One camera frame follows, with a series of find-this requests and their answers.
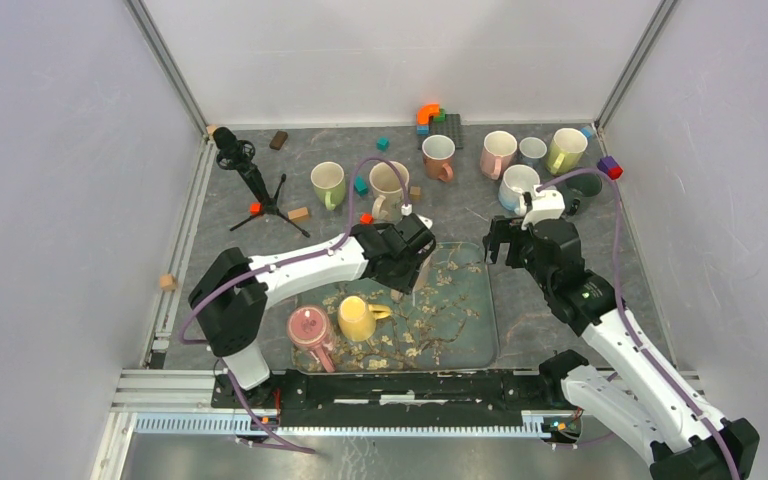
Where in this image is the pale pink mug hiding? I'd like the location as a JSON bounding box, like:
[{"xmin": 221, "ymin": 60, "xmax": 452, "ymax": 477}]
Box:
[{"xmin": 390, "ymin": 254, "xmax": 432, "ymax": 303}]

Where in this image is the light blue mug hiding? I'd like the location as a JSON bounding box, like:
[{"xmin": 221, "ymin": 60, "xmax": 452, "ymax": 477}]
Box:
[{"xmin": 498, "ymin": 165, "xmax": 541, "ymax": 217}]

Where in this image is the cream and green mug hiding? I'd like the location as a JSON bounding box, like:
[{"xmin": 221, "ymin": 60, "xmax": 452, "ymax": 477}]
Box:
[{"xmin": 368, "ymin": 162, "xmax": 410, "ymax": 223}]

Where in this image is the dark teal mug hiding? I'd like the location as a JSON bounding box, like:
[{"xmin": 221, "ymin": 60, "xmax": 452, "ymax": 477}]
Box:
[{"xmin": 559, "ymin": 173, "xmax": 602, "ymax": 217}]

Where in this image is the blue-grey square mug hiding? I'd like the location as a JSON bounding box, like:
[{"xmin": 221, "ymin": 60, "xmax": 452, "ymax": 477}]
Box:
[{"xmin": 518, "ymin": 137, "xmax": 548, "ymax": 168}]

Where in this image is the light pink hexagonal mug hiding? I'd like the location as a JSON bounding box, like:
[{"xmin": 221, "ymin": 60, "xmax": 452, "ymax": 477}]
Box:
[{"xmin": 479, "ymin": 130, "xmax": 518, "ymax": 180}]

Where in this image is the yellow-green hexagonal mug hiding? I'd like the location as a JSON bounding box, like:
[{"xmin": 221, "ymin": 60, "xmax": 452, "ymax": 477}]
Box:
[{"xmin": 545, "ymin": 128, "xmax": 588, "ymax": 176}]

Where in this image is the light green mug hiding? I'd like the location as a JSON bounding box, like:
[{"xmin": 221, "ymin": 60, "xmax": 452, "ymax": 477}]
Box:
[{"xmin": 310, "ymin": 161, "xmax": 347, "ymax": 211}]

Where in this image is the coral mug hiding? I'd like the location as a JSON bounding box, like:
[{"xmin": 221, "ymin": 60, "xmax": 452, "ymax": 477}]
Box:
[{"xmin": 421, "ymin": 135, "xmax": 456, "ymax": 183}]

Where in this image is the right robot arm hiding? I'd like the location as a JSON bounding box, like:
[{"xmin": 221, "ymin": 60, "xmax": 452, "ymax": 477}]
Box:
[{"xmin": 482, "ymin": 216, "xmax": 760, "ymax": 479}]

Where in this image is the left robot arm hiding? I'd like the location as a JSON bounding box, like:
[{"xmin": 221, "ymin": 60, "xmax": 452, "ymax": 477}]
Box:
[{"xmin": 189, "ymin": 213, "xmax": 436, "ymax": 408}]

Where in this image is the yellow mug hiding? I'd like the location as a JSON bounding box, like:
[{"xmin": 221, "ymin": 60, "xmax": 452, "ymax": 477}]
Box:
[{"xmin": 337, "ymin": 296, "xmax": 392, "ymax": 342}]

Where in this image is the red-pink mug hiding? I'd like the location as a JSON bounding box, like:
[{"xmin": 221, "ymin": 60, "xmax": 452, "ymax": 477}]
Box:
[{"xmin": 287, "ymin": 305, "xmax": 337, "ymax": 373}]

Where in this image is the teal rectangular block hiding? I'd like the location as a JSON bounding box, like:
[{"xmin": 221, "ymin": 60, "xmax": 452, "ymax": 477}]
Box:
[{"xmin": 353, "ymin": 176, "xmax": 369, "ymax": 197}]

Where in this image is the floral teal tray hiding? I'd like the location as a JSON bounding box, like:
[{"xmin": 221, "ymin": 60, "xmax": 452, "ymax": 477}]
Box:
[{"xmin": 297, "ymin": 242, "xmax": 499, "ymax": 373}]

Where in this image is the purple and red block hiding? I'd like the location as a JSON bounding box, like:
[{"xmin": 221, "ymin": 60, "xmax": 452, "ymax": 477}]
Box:
[{"xmin": 597, "ymin": 156, "xmax": 624, "ymax": 181}]

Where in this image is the tan rectangular block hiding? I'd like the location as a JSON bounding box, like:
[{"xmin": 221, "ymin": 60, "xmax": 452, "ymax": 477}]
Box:
[{"xmin": 287, "ymin": 207, "xmax": 311, "ymax": 222}]

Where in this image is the grey lego baseplate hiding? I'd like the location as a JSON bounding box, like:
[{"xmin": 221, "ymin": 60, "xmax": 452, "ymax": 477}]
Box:
[{"xmin": 416, "ymin": 114, "xmax": 464, "ymax": 150}]

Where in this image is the orange curved block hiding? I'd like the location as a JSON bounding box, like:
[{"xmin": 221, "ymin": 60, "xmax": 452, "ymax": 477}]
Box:
[{"xmin": 416, "ymin": 103, "xmax": 440, "ymax": 125}]

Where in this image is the brown block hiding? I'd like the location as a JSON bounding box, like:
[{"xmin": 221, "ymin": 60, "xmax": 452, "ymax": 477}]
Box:
[{"xmin": 269, "ymin": 130, "xmax": 289, "ymax": 151}]

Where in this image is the black microphone tripod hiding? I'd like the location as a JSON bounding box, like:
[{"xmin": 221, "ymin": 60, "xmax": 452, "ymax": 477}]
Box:
[{"xmin": 209, "ymin": 127, "xmax": 310, "ymax": 238}]

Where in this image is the tan cube at left edge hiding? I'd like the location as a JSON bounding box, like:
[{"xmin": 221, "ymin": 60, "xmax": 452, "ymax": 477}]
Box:
[{"xmin": 158, "ymin": 273, "xmax": 178, "ymax": 292}]

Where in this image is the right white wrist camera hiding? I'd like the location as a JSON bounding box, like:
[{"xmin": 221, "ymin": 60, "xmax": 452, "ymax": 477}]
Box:
[{"xmin": 519, "ymin": 186, "xmax": 566, "ymax": 230}]

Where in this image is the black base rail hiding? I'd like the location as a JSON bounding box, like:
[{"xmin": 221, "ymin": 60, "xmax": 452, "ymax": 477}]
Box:
[{"xmin": 244, "ymin": 350, "xmax": 589, "ymax": 428}]

